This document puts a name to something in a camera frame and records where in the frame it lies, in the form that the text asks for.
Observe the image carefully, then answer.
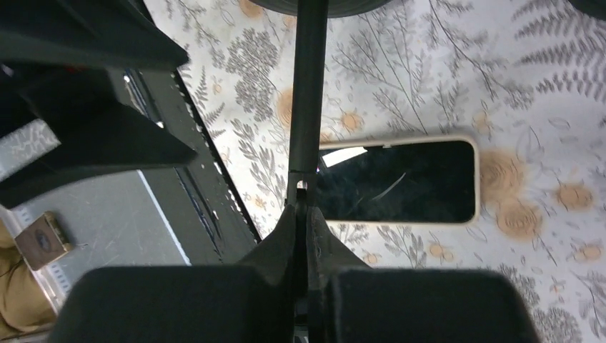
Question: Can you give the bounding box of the phone with beige case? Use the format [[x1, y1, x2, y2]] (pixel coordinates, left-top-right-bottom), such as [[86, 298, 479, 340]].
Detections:
[[316, 135, 480, 225]]

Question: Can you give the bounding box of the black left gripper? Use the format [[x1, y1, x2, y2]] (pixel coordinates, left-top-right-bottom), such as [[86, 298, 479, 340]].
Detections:
[[1, 1, 197, 209]]

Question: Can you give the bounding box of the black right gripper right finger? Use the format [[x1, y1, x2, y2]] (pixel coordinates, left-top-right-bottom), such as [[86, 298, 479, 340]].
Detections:
[[305, 206, 541, 343]]

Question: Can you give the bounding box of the black phone stand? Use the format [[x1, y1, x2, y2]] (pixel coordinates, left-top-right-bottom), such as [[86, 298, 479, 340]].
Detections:
[[568, 0, 606, 21], [251, 0, 394, 209]]

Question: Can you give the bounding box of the small brown box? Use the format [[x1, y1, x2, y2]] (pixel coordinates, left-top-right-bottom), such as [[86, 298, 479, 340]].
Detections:
[[14, 212, 73, 271]]

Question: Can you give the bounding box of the floral patterned table mat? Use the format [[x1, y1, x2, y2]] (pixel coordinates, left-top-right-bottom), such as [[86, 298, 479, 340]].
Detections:
[[146, 1, 605, 342]]

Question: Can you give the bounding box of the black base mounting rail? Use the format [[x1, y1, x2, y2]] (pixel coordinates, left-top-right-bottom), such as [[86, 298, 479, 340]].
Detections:
[[124, 69, 259, 264]]

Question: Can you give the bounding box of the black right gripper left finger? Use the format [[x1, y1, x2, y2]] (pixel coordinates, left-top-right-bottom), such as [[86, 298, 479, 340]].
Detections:
[[49, 205, 296, 342]]

